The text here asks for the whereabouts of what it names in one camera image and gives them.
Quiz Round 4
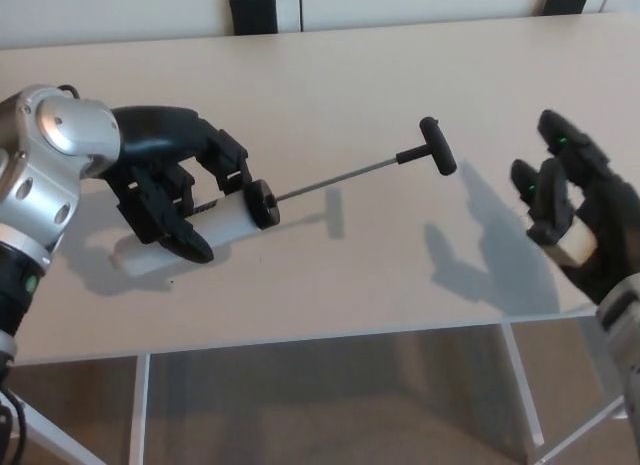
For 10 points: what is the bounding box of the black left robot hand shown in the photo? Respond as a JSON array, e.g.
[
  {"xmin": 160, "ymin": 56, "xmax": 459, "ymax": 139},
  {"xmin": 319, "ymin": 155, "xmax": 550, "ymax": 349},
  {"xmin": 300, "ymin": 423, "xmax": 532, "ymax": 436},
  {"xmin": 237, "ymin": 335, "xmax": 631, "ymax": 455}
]
[{"xmin": 102, "ymin": 104, "xmax": 254, "ymax": 264}]

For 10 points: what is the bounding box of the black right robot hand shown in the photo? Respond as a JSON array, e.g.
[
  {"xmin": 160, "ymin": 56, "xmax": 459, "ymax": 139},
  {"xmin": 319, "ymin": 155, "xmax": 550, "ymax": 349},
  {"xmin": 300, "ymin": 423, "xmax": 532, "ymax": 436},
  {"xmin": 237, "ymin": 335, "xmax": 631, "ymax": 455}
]
[{"xmin": 509, "ymin": 108, "xmax": 640, "ymax": 306}]

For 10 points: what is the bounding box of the white Franklin air pump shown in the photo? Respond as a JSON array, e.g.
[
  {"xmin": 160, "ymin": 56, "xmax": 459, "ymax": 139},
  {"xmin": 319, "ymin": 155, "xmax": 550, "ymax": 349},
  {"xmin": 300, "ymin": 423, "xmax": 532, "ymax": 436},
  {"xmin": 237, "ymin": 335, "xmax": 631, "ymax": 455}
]
[{"xmin": 112, "ymin": 116, "xmax": 458, "ymax": 277}]

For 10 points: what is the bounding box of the white cabinet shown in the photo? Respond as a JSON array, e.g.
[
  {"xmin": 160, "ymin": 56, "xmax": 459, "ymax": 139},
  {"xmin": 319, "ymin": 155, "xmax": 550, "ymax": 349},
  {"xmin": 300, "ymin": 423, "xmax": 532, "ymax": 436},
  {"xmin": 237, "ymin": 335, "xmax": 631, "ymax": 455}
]
[{"xmin": 0, "ymin": 0, "xmax": 640, "ymax": 51}]

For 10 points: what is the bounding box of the black left elbow cable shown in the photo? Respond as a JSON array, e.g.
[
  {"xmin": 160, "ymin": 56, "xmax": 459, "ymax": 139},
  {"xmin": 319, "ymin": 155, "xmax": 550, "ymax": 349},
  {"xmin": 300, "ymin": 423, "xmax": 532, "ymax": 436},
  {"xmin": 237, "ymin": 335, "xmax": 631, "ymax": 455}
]
[{"xmin": 0, "ymin": 388, "xmax": 27, "ymax": 465}]

